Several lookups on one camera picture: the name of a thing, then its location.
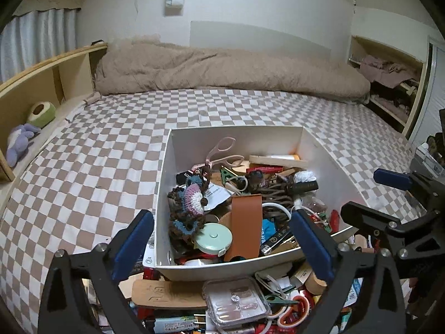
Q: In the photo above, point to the orange-capped clear tube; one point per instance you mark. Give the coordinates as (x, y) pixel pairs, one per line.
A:
(295, 157)

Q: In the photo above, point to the green avocado plush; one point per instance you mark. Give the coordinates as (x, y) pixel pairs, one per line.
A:
(47, 114)

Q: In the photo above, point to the red pocket knife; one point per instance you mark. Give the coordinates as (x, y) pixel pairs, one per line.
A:
(333, 219)

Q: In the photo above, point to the wooden closet shelf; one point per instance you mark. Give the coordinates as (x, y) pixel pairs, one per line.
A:
(358, 47)

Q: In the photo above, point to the checkered bed sheet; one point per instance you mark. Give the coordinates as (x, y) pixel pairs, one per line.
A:
(104, 146)

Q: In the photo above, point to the pile of folded clothes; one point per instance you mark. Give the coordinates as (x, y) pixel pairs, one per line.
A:
(386, 71)

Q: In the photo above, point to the white storage box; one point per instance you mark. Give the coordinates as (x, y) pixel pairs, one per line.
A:
(264, 139)

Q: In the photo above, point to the clear plastic case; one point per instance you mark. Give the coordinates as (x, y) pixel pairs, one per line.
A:
(236, 302)

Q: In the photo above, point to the white and blue packet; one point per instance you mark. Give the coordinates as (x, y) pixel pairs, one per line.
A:
(217, 195)

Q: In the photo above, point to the clear plastic container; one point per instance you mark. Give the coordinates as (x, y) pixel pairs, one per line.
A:
(427, 161)

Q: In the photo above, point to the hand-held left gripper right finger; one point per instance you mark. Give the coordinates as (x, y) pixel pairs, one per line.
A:
(313, 247)

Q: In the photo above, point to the wooden headboard shelf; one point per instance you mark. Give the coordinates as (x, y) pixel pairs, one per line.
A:
(69, 66)

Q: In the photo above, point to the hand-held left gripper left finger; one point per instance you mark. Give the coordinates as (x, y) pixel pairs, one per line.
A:
(134, 247)

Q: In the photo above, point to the red flat packet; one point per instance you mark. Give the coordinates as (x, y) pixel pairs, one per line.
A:
(267, 169)

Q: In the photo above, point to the green plastic clip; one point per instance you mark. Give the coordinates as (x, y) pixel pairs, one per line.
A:
(226, 175)

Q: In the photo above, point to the crumpled white plastic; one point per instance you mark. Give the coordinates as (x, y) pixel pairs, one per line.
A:
(304, 176)

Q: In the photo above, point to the colourful crochet doll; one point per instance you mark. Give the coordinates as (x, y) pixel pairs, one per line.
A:
(193, 198)

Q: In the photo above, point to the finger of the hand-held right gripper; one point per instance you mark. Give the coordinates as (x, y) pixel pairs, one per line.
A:
(368, 215)
(393, 178)

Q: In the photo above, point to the white curtain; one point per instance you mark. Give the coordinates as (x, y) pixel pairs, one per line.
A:
(34, 34)

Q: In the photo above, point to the carved wooden plaque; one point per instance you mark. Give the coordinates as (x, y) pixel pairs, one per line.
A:
(167, 294)

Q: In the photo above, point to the beige duvet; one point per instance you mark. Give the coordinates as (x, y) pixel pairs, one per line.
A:
(208, 69)

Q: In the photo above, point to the black rubber grip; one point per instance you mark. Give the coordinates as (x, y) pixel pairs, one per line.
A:
(304, 187)

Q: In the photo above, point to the round cork coaster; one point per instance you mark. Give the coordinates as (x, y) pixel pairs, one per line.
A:
(224, 221)

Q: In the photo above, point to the mint tape measure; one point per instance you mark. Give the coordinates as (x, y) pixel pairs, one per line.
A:
(213, 238)

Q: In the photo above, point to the white sliding door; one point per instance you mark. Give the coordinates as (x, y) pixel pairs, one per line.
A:
(431, 111)

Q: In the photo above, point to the purple plush toy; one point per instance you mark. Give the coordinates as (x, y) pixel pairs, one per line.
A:
(19, 139)

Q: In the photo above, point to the beige wooden case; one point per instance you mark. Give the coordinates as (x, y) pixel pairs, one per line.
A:
(274, 161)

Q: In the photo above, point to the blue paper packet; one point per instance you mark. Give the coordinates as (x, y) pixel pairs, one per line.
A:
(267, 229)

